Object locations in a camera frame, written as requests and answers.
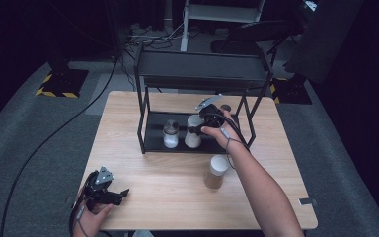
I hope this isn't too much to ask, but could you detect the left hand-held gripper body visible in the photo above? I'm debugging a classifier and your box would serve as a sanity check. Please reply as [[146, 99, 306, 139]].
[[78, 165, 121, 211]]

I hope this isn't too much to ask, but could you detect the white metal stand frame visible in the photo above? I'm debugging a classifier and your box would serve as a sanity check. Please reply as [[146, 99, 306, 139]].
[[179, 0, 266, 53]]

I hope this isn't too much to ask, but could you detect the bundle of floor cables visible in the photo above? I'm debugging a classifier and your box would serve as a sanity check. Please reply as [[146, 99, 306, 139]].
[[123, 21, 186, 51]]

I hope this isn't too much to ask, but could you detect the white-lidded jar with white powder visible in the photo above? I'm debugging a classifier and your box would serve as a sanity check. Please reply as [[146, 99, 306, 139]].
[[184, 114, 205, 149]]

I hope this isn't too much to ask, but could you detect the person's right hand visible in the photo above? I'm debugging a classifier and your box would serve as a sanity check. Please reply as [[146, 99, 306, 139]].
[[200, 110, 245, 153]]

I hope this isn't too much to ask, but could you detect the grey fabric panel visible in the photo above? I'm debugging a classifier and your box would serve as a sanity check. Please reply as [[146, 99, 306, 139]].
[[282, 0, 365, 85]]

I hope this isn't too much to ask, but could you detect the glass shaker with silver lid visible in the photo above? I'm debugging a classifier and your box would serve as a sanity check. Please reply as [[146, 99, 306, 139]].
[[162, 118, 181, 149]]

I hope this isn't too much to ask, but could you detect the black chair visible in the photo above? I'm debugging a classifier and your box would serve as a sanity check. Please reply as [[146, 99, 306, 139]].
[[209, 19, 305, 57]]

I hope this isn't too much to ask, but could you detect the white-lidded jar with brown powder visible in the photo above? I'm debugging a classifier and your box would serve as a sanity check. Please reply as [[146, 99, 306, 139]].
[[203, 154, 231, 190]]

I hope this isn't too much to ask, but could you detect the monitor screen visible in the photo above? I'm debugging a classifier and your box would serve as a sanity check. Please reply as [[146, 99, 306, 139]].
[[301, 0, 320, 13]]

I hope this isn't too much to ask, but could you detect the person's left hand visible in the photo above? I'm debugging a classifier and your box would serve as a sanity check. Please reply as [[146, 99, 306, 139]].
[[72, 200, 115, 237]]

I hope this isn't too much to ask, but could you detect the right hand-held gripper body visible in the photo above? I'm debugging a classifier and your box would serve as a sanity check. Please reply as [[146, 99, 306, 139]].
[[194, 93, 227, 130]]

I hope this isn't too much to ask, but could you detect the small white object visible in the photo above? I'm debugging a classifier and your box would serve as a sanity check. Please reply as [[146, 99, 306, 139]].
[[131, 229, 155, 237]]

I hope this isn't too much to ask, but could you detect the black yellow striped base plate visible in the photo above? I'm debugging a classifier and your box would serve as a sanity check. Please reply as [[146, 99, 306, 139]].
[[35, 67, 90, 100], [268, 76, 314, 106]]

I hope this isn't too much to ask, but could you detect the grey tape strip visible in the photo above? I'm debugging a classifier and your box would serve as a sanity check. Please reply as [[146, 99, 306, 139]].
[[297, 197, 318, 207]]

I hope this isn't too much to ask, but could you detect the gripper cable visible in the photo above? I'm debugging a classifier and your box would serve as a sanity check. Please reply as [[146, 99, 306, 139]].
[[206, 112, 252, 170], [68, 179, 95, 237]]

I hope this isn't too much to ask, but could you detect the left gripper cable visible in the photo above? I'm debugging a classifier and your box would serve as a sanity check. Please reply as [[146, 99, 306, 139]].
[[68, 179, 95, 237]]

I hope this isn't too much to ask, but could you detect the black metal two-tier shelf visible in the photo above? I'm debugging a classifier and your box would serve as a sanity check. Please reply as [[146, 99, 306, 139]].
[[133, 42, 274, 156]]

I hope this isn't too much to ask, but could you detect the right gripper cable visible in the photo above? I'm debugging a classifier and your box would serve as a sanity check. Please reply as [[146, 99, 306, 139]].
[[206, 112, 252, 170]]

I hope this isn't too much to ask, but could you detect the long black floor cable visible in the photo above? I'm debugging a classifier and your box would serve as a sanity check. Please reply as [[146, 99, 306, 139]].
[[0, 53, 120, 237]]

